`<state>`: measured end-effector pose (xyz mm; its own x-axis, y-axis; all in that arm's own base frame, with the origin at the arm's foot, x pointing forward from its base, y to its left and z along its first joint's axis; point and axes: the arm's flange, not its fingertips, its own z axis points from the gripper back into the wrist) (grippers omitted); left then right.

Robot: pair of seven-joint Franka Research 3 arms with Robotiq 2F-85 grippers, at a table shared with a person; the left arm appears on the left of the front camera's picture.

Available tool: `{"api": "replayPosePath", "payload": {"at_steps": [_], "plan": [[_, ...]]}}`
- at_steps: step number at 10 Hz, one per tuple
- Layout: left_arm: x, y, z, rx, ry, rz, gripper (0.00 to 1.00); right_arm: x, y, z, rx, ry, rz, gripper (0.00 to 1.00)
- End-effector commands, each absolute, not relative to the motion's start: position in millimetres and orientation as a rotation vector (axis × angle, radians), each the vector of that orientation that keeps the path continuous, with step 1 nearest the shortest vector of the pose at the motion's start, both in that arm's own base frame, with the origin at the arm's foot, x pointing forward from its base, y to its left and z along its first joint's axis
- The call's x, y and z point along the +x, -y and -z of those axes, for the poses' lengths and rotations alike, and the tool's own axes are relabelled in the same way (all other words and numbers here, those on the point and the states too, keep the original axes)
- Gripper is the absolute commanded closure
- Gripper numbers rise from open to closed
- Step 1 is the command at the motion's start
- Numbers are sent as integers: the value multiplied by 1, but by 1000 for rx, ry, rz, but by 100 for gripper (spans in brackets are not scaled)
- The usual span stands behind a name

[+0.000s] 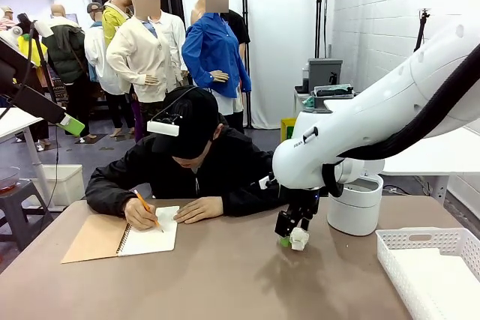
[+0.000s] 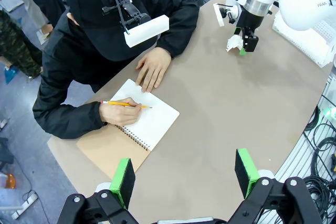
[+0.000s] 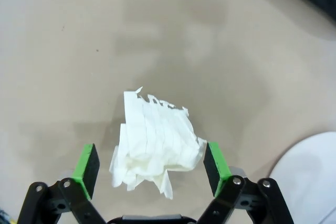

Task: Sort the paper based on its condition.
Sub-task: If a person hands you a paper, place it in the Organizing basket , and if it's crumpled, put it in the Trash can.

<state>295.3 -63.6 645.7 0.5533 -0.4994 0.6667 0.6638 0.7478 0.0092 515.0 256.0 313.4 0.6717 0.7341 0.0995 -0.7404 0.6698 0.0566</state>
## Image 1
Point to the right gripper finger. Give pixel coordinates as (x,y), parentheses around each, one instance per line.
(284,228)
(305,223)

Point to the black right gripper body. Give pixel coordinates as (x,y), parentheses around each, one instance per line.
(305,202)

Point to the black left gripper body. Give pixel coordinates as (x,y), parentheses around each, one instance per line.
(11,69)

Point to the brown cover spiral notebook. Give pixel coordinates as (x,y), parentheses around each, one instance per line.
(150,239)

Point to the orange pencil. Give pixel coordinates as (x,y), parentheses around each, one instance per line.
(141,200)

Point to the person right forearm black sleeve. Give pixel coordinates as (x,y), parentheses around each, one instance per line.
(107,194)

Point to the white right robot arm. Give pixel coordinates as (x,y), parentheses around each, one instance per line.
(375,117)

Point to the person left forearm black sleeve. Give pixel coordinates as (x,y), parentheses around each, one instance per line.
(251,202)

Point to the person left hand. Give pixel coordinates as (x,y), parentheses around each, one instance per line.
(200,209)

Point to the person right hand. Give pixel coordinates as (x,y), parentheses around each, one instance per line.
(140,217)

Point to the yellow garment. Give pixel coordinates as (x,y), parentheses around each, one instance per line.
(37,52)

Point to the white round trash bin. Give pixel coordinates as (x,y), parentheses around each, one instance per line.
(352,215)

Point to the mannequin in pink top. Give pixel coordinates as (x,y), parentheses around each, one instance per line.
(5,12)

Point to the red and yellow boxes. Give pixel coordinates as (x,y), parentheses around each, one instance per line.
(283,129)

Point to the clear bowl red contents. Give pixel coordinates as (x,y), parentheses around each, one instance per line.
(7,179)

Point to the white storage box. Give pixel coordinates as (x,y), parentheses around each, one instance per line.
(63,185)

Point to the person torso black jacket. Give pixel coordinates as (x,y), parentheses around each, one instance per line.
(232,162)

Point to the white perforated plastic basket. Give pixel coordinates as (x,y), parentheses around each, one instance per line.
(390,245)

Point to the grey stool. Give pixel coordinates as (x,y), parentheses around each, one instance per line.
(18,194)

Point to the small white side table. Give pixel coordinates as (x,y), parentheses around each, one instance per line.
(300,100)

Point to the mannequin in yellow-green jacket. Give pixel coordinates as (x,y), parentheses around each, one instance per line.
(110,24)

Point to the mannequin in cream cardigan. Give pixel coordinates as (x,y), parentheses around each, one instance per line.
(142,54)

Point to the grey tray with green items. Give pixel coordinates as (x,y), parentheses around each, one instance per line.
(333,91)

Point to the person head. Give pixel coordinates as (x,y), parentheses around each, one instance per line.
(187,163)

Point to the grey box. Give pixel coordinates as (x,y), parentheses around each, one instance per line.
(324,72)

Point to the white desk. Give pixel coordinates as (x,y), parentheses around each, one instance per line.
(431,159)

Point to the black baseball cap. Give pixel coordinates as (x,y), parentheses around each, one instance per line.
(191,121)

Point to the mannequin in white shirt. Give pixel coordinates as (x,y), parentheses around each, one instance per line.
(174,42)

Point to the stack of white paper sheets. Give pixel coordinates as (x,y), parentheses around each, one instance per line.
(442,282)

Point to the white backdrop cloth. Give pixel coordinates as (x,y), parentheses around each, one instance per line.
(281,35)

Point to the mannequin in blue shirt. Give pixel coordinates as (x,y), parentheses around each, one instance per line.
(213,54)

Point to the tan mannequin black shirt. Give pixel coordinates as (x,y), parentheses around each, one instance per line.
(197,5)

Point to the black tripod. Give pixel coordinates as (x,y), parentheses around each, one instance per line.
(422,31)

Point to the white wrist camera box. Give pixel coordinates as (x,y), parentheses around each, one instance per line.
(267,182)

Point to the white head-mounted camera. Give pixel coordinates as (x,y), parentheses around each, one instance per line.
(161,128)

